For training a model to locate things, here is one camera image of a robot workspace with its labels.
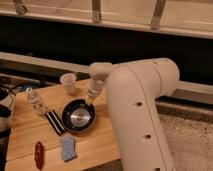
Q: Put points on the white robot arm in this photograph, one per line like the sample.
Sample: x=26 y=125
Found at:
x=131 y=90

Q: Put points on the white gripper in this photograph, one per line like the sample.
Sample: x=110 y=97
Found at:
x=98 y=72

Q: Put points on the translucent plastic cup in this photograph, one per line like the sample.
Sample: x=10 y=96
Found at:
x=68 y=80

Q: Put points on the wooden chair leg left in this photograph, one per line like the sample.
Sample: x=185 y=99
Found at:
x=20 y=7

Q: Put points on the red oblong object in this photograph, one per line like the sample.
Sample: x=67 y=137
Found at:
x=39 y=155

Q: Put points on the wooden chair leg middle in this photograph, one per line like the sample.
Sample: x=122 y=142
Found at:
x=96 y=11

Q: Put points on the wooden chair leg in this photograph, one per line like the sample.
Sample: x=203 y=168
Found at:
x=96 y=11
x=20 y=7
x=157 y=14

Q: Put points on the blue sponge cloth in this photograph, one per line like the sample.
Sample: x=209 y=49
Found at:
x=68 y=148

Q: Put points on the wooden chair leg right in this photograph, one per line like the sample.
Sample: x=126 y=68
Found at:
x=157 y=14

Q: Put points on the clear glass jar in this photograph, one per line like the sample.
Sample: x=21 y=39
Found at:
x=36 y=101

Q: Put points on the dark ceramic bowl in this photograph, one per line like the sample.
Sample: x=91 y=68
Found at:
x=77 y=116

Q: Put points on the black white striped case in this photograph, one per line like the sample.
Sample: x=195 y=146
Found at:
x=55 y=122

